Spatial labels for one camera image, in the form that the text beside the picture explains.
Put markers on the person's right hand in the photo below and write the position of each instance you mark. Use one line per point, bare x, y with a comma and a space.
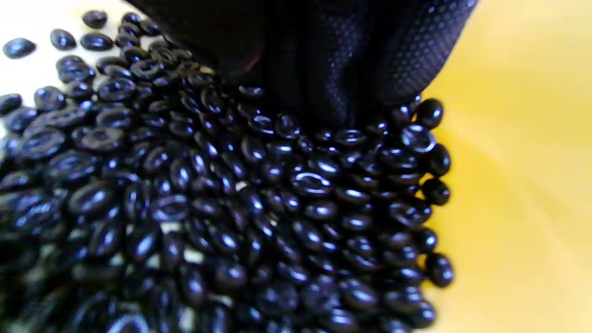
323, 55

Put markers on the pile of dark coffee beans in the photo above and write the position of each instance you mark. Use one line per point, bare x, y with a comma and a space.
277, 222

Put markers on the yellow plastic basin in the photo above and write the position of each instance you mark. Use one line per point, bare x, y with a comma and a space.
532, 185

